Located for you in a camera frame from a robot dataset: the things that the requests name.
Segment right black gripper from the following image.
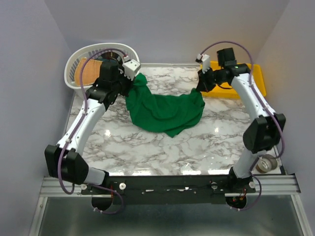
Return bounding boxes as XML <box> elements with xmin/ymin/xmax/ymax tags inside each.
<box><xmin>195</xmin><ymin>66</ymin><xmax>225</xmax><ymax>93</ymax></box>

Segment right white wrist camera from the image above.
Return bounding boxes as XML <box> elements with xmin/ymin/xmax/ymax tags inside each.
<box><xmin>195</xmin><ymin>54</ymin><xmax>211</xmax><ymax>73</ymax></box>

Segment dark teal round plate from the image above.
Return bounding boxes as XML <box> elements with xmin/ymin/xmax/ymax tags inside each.
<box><xmin>96</xmin><ymin>52</ymin><xmax>123</xmax><ymax>65</ymax></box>

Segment orange woven fan mat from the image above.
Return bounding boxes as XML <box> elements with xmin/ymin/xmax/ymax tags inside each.
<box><xmin>74</xmin><ymin>58</ymin><xmax>102</xmax><ymax>86</ymax></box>

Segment white plastic laundry basket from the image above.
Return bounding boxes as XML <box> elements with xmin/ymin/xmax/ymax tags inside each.
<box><xmin>64</xmin><ymin>43</ymin><xmax>140</xmax><ymax>98</ymax></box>

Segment tape roll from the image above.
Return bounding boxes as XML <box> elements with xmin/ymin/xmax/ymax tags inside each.
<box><xmin>255</xmin><ymin>154</ymin><xmax>279</xmax><ymax>174</ymax></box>

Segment aluminium frame rail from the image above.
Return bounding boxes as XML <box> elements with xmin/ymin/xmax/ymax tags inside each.
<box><xmin>39</xmin><ymin>175</ymin><xmax>301</xmax><ymax>197</ymax></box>

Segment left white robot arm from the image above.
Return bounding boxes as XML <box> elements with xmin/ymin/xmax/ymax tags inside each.
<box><xmin>44</xmin><ymin>59</ymin><xmax>141</xmax><ymax>194</ymax></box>

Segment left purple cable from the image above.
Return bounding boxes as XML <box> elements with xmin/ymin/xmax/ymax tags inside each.
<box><xmin>57</xmin><ymin>48</ymin><xmax>130</xmax><ymax>214</ymax></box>

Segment green t shirt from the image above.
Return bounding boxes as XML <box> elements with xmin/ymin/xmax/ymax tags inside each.
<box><xmin>125</xmin><ymin>73</ymin><xmax>205</xmax><ymax>138</ymax></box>

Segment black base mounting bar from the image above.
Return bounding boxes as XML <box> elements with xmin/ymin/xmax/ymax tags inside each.
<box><xmin>81</xmin><ymin>171</ymin><xmax>255</xmax><ymax>205</ymax></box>

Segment yellow plastic tray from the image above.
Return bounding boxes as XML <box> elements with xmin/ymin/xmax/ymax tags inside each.
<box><xmin>201</xmin><ymin>64</ymin><xmax>266</xmax><ymax>99</ymax></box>

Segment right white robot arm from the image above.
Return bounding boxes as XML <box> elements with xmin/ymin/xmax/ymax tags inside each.
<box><xmin>196</xmin><ymin>48</ymin><xmax>286</xmax><ymax>193</ymax></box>

